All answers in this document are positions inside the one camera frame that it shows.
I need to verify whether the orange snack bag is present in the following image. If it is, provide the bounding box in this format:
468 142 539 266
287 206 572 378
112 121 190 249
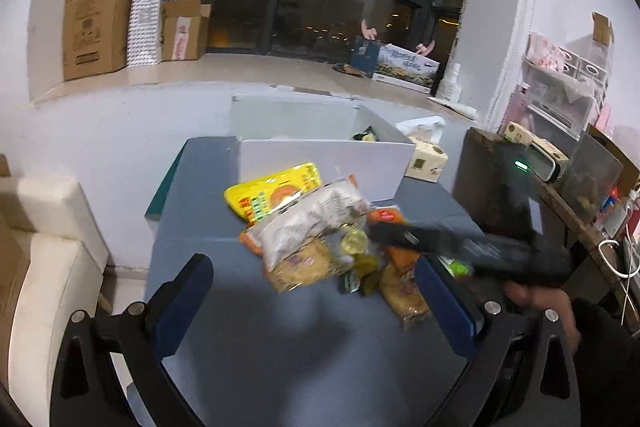
361 233 431 331

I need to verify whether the beige grey snack bag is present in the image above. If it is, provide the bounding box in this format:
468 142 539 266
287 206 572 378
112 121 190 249
239 179 371 273

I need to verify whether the yellow noodle snack bag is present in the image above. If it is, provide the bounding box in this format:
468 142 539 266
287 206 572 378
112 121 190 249
224 162 322 225

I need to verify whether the right hand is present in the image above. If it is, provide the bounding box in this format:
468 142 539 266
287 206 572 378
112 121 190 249
503 282 582 355

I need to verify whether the cream sofa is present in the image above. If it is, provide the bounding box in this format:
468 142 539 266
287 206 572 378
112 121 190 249
1 165 110 426

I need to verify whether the cream tissue pack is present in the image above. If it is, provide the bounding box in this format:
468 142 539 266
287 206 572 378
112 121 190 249
396 116 448 183

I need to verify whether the clear drawer organizer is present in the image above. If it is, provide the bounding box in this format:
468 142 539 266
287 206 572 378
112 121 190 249
523 31 610 139

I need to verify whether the round cracker pack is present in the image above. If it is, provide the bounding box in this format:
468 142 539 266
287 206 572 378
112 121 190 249
267 239 348 294

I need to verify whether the printed landscape carton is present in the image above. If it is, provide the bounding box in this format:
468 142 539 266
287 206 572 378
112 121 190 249
350 37 440 95

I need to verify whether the white storage box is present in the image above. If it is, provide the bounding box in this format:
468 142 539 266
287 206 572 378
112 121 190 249
231 95 414 202

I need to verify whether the small cardboard box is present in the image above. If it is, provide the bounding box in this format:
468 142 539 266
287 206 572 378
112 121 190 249
162 0 212 62

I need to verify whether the large cardboard box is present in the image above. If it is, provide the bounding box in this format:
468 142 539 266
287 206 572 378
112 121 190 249
63 0 131 81

